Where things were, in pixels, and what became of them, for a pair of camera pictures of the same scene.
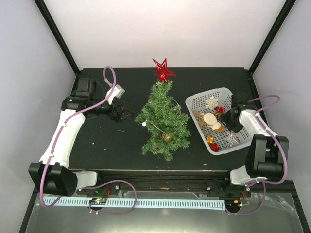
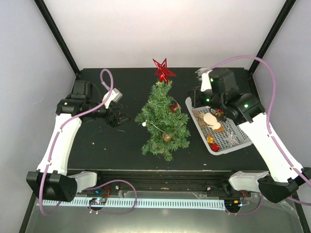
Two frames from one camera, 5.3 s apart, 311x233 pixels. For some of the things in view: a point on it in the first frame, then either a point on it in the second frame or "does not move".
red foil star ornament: [163, 71] does not move
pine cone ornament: [166, 137] does not move
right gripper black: [235, 129] -> [194, 94]
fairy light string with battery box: [144, 124] does not move
